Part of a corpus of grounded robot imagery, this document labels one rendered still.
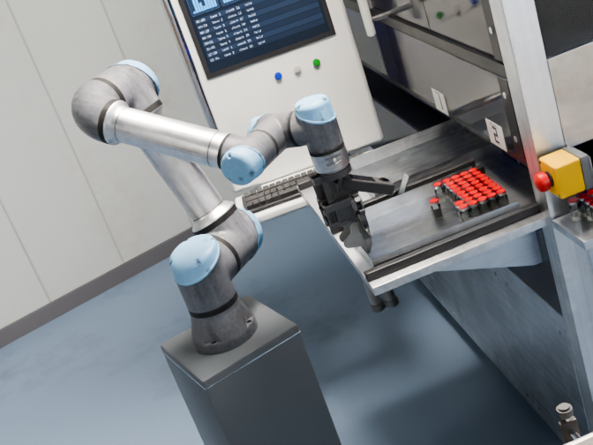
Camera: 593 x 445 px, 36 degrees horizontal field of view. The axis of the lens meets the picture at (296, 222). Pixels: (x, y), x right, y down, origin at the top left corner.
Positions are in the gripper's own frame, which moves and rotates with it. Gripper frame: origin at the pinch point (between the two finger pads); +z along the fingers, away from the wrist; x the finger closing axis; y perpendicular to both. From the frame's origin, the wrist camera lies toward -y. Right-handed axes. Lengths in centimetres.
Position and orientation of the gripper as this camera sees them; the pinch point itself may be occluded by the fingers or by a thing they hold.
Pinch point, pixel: (369, 246)
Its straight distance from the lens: 199.8
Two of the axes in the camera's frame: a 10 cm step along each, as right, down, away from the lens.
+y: -9.2, 3.7, -0.9
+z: 3.1, 8.7, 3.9
